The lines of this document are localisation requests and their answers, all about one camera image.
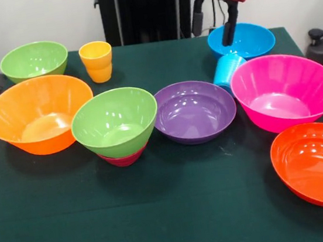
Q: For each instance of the yellow cup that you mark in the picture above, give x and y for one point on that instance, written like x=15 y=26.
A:
x=97 y=64

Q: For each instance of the large orange bowl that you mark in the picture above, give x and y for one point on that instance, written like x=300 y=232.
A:
x=31 y=113

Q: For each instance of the purple bowl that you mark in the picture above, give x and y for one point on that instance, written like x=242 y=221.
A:
x=193 y=114

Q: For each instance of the green bowl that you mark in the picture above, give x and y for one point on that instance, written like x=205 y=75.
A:
x=114 y=123
x=33 y=60

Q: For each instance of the dark green table cloth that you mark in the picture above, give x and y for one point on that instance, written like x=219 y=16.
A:
x=172 y=208

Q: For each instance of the large magenta bowl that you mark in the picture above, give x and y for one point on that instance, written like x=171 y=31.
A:
x=284 y=91

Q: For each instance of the orange-red shallow bowl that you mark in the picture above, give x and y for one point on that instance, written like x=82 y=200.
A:
x=317 y=166

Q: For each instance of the blue cup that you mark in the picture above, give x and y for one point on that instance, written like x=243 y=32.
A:
x=227 y=70

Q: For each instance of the blue bowl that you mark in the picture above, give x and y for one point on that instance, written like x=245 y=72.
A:
x=251 y=39

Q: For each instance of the small crimson bowl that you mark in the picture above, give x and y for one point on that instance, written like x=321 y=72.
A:
x=122 y=161

